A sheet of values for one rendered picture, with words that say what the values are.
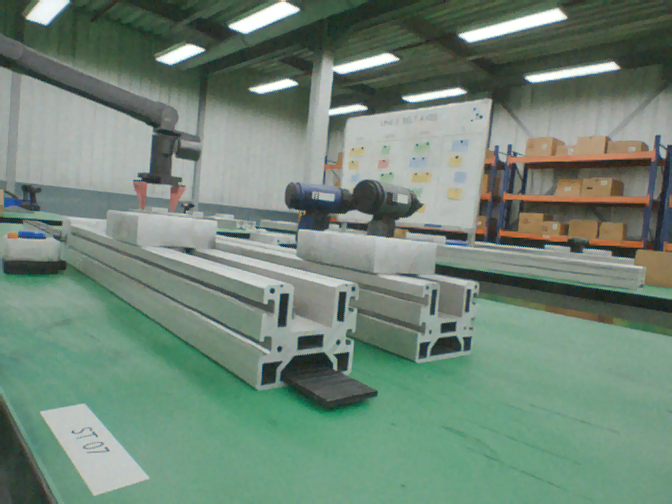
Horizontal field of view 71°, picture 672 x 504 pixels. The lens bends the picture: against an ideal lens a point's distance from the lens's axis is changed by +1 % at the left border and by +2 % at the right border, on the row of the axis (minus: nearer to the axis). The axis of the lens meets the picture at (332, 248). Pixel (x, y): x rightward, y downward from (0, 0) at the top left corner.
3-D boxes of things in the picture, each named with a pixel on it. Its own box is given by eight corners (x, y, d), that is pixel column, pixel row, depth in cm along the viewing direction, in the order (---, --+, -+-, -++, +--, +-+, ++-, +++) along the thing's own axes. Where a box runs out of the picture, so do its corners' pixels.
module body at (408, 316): (159, 265, 111) (161, 229, 110) (199, 265, 117) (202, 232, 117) (415, 363, 49) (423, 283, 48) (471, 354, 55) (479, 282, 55)
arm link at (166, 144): (149, 131, 127) (155, 129, 122) (175, 136, 131) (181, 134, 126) (147, 157, 127) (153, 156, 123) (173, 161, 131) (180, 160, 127)
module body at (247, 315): (67, 263, 99) (70, 223, 98) (118, 264, 105) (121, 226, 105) (255, 391, 37) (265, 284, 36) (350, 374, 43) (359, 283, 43)
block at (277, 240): (239, 269, 118) (242, 232, 118) (274, 269, 126) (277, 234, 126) (263, 274, 111) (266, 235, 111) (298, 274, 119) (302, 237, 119)
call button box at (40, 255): (0, 267, 85) (2, 233, 85) (61, 268, 91) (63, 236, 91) (3, 274, 79) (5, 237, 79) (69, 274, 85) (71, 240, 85)
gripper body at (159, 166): (182, 184, 128) (184, 157, 127) (144, 179, 121) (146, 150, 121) (174, 184, 133) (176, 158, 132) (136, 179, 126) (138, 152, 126)
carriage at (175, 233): (104, 253, 73) (107, 209, 73) (174, 255, 80) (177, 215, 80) (134, 266, 61) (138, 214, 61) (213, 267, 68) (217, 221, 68)
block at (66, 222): (47, 258, 104) (50, 215, 104) (108, 259, 112) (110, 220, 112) (54, 263, 97) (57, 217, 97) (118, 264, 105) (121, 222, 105)
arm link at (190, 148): (153, 112, 129) (162, 107, 122) (194, 121, 136) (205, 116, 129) (150, 156, 129) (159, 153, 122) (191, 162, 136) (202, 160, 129)
